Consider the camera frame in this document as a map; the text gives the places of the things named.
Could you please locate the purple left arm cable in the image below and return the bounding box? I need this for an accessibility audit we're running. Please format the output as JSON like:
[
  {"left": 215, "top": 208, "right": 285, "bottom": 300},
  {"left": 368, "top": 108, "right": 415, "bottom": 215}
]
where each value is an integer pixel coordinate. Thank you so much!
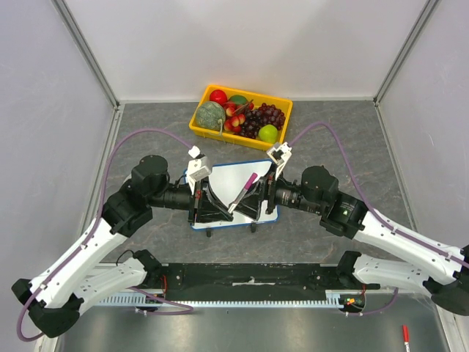
[{"left": 17, "top": 128, "right": 201, "bottom": 342}]

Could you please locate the red marker pen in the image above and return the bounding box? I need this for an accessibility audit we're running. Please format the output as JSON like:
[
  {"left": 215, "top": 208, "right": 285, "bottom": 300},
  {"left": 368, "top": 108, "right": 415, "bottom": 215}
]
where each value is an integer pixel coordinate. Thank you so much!
[{"left": 402, "top": 325, "right": 410, "bottom": 352}]

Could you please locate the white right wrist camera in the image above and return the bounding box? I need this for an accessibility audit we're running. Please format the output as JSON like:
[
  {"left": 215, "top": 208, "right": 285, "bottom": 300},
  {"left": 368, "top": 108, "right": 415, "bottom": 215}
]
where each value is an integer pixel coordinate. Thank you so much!
[{"left": 267, "top": 142, "right": 292, "bottom": 180}]

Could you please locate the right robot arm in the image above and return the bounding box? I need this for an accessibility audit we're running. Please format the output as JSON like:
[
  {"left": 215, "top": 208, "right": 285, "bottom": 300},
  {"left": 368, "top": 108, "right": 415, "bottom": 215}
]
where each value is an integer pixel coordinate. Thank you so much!
[{"left": 229, "top": 165, "right": 468, "bottom": 316}]

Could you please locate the red cherries cluster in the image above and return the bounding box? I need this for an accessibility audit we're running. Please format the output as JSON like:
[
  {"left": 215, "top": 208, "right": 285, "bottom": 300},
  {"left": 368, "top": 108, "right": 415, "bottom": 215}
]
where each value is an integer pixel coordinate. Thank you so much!
[{"left": 224, "top": 100, "right": 254, "bottom": 135}]

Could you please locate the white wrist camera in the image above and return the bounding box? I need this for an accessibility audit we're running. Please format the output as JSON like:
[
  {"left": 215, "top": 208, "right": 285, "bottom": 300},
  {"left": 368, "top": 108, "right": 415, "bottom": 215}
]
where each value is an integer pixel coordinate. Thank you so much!
[
  {"left": 186, "top": 146, "right": 213, "bottom": 194},
  {"left": 267, "top": 142, "right": 292, "bottom": 180}
]

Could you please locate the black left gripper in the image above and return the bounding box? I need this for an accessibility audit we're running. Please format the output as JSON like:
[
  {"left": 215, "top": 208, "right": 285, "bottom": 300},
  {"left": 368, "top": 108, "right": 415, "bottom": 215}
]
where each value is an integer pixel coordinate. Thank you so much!
[{"left": 149, "top": 176, "right": 233, "bottom": 225}]

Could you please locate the dark purple grape bunch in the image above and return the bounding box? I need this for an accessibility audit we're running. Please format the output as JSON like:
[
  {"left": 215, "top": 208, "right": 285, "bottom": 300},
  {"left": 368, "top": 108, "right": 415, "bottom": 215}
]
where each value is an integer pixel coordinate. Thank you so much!
[{"left": 239, "top": 103, "right": 286, "bottom": 141}]

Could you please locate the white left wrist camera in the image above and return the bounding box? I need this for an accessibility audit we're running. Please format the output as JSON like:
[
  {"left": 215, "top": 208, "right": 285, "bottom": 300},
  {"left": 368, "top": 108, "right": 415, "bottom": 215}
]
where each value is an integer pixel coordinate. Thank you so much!
[{"left": 186, "top": 146, "right": 213, "bottom": 194}]

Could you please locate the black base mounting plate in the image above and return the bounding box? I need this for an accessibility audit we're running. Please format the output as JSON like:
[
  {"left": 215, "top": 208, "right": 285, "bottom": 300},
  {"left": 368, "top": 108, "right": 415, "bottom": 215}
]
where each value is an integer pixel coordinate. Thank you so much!
[{"left": 155, "top": 262, "right": 352, "bottom": 302}]

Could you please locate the light blue cable duct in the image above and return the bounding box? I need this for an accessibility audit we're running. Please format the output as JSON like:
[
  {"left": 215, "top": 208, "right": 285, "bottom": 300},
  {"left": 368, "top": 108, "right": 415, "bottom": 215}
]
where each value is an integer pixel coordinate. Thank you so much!
[{"left": 97, "top": 291, "right": 347, "bottom": 309}]

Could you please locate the red apple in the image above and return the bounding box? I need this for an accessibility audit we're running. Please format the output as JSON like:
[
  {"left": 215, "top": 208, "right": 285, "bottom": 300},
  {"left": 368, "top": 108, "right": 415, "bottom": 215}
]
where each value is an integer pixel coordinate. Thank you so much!
[{"left": 209, "top": 89, "right": 228, "bottom": 106}]

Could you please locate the green mango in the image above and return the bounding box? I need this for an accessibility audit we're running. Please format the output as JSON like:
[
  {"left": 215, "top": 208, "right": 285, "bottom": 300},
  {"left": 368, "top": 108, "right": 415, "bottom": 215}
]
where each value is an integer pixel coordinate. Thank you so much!
[{"left": 229, "top": 95, "right": 248, "bottom": 106}]

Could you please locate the green pear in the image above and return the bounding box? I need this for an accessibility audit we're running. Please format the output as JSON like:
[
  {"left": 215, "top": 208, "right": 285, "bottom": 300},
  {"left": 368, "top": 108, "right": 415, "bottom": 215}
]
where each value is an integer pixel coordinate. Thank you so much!
[{"left": 258, "top": 124, "right": 278, "bottom": 144}]

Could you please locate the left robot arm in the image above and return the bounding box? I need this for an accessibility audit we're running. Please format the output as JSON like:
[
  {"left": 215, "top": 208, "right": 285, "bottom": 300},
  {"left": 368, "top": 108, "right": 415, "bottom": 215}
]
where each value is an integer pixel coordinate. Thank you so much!
[{"left": 12, "top": 155, "right": 233, "bottom": 338}]

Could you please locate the yellow plastic fruit tray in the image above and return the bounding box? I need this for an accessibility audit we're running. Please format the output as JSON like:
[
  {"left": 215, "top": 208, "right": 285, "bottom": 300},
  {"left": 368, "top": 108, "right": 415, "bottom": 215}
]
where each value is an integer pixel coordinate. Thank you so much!
[{"left": 189, "top": 84, "right": 292, "bottom": 151}]

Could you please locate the green netted melon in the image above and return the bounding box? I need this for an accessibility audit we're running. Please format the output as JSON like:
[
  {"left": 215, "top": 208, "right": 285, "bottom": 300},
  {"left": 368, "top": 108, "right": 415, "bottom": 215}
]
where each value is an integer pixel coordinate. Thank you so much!
[{"left": 196, "top": 101, "right": 226, "bottom": 131}]

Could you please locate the blue framed whiteboard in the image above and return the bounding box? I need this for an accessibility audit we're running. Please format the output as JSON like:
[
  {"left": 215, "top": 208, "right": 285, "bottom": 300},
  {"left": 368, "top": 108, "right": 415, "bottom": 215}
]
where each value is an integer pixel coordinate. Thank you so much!
[{"left": 191, "top": 159, "right": 279, "bottom": 231}]

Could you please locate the purple capped whiteboard marker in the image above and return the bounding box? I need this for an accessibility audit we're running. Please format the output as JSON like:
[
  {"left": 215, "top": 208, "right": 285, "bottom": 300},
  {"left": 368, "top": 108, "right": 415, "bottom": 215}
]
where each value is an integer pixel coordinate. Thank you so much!
[{"left": 228, "top": 172, "right": 258, "bottom": 213}]

